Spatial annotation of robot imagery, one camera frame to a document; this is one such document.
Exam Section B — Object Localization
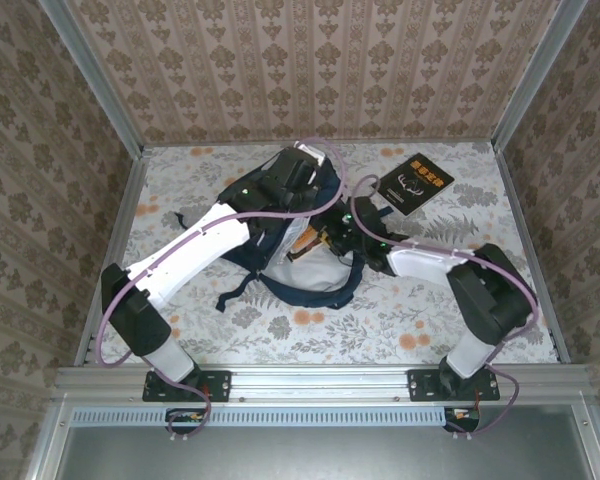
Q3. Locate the orange paperback book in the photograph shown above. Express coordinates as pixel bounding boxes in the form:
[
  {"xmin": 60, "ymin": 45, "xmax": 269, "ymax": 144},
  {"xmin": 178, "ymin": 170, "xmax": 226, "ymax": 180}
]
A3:
[{"xmin": 287, "ymin": 227, "xmax": 326, "ymax": 264}]

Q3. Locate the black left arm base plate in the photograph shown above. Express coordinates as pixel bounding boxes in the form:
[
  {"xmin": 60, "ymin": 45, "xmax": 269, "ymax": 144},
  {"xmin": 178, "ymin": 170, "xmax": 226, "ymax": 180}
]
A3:
[{"xmin": 143, "ymin": 369, "xmax": 231, "ymax": 403}]

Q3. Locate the aluminium table side rail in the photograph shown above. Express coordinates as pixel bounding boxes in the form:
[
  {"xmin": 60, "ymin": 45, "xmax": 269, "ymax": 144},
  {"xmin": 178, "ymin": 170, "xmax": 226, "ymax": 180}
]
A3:
[
  {"xmin": 73, "ymin": 148, "xmax": 152, "ymax": 367},
  {"xmin": 493, "ymin": 144, "xmax": 572, "ymax": 364}
]

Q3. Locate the black book with orange print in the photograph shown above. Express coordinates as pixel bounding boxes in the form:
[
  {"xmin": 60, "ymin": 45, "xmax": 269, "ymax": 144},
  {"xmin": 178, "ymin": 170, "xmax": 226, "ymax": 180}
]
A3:
[{"xmin": 381, "ymin": 152, "xmax": 455, "ymax": 218}]

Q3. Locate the black controller board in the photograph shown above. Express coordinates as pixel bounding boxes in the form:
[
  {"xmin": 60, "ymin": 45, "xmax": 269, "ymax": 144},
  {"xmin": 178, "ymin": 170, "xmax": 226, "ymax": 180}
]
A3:
[{"xmin": 165, "ymin": 407, "xmax": 207, "ymax": 435}]

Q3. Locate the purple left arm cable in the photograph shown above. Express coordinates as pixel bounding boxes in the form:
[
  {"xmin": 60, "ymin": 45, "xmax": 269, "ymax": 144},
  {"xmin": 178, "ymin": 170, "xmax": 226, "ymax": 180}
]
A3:
[{"xmin": 95, "ymin": 138, "xmax": 349, "ymax": 442}]

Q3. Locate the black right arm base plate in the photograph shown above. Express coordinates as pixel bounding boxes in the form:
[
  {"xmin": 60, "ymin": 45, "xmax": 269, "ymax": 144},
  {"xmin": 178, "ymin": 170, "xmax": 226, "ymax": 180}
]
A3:
[{"xmin": 407, "ymin": 368, "xmax": 500, "ymax": 403}]

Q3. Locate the aluminium front rail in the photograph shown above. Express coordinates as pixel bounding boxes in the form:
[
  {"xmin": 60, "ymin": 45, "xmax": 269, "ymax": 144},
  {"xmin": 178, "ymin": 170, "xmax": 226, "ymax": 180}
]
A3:
[{"xmin": 53, "ymin": 363, "xmax": 592, "ymax": 402}]

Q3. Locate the aluminium corner post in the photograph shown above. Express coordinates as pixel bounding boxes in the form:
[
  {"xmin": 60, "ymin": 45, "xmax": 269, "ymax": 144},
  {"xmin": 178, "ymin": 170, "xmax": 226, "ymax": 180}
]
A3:
[
  {"xmin": 489, "ymin": 0, "xmax": 590, "ymax": 152},
  {"xmin": 36, "ymin": 0, "xmax": 147, "ymax": 157}
]

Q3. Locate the navy blue backpack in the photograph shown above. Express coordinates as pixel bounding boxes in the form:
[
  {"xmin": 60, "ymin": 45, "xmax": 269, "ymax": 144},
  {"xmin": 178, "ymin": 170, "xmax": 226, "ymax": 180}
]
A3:
[{"xmin": 173, "ymin": 144, "xmax": 367, "ymax": 314}]

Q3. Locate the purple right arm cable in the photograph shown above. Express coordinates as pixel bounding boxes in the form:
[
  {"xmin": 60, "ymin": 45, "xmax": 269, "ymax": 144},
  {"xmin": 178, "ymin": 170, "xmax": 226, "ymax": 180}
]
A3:
[{"xmin": 350, "ymin": 174, "xmax": 539, "ymax": 442}]

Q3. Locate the grey slotted cable duct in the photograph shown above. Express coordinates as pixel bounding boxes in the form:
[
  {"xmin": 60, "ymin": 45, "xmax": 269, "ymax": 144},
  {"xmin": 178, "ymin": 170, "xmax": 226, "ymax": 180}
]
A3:
[{"xmin": 72, "ymin": 405, "xmax": 481, "ymax": 428}]

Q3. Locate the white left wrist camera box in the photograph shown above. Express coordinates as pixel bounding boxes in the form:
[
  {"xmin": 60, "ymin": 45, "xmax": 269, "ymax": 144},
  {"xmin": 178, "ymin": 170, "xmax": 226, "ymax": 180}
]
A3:
[{"xmin": 293, "ymin": 141, "xmax": 327, "ymax": 167}]

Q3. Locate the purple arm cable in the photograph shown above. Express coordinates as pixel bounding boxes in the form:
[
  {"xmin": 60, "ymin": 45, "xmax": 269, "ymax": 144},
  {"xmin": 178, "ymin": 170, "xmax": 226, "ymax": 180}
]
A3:
[
  {"xmin": 95, "ymin": 138, "xmax": 349, "ymax": 442},
  {"xmin": 350, "ymin": 174, "xmax": 539, "ymax": 442}
]

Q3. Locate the steel lower panel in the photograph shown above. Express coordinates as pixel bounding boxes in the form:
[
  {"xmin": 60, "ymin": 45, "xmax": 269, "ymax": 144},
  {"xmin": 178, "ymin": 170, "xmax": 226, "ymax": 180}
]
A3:
[{"xmin": 27, "ymin": 403, "xmax": 600, "ymax": 480}]

